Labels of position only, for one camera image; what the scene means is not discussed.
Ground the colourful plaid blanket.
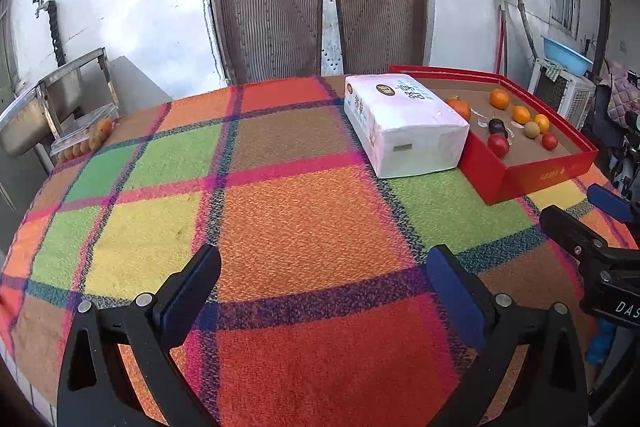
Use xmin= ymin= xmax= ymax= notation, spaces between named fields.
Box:
xmin=0 ymin=74 xmax=636 ymax=425

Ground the reddish tangerine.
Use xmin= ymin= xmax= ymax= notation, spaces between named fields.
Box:
xmin=446 ymin=95 xmax=472 ymax=120

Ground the white tissue pack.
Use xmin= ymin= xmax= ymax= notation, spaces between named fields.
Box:
xmin=344 ymin=74 xmax=471 ymax=179

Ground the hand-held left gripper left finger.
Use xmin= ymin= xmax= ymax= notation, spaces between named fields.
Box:
xmin=56 ymin=244 xmax=222 ymax=427

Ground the parked scooter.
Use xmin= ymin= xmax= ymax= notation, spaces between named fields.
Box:
xmin=590 ymin=82 xmax=640 ymax=202

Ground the blue plastic basin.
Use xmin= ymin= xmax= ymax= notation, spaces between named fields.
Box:
xmin=541 ymin=36 xmax=594 ymax=76

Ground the red cardboard box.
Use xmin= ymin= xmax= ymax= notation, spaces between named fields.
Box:
xmin=387 ymin=65 xmax=599 ymax=206

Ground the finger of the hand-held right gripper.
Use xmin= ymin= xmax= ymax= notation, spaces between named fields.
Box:
xmin=586 ymin=183 xmax=640 ymax=225
xmin=539 ymin=204 xmax=640 ymax=280

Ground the metal sink with stand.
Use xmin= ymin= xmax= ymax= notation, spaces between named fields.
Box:
xmin=0 ymin=47 xmax=121 ymax=158

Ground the black corrugated hose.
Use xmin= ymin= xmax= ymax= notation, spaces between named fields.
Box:
xmin=47 ymin=2 xmax=67 ymax=68

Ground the white air conditioner unit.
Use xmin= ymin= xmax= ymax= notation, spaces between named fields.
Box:
xmin=527 ymin=57 xmax=598 ymax=130

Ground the clear plastic fruit container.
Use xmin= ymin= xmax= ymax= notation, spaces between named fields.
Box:
xmin=49 ymin=103 xmax=118 ymax=164

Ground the quilted purple garment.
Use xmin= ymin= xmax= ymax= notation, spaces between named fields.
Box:
xmin=602 ymin=59 xmax=640 ymax=118

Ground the red broom and dustpan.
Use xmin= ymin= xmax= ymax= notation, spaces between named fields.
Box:
xmin=497 ymin=4 xmax=510 ymax=78

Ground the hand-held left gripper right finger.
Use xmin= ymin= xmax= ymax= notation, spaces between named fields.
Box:
xmin=425 ymin=244 xmax=589 ymax=427

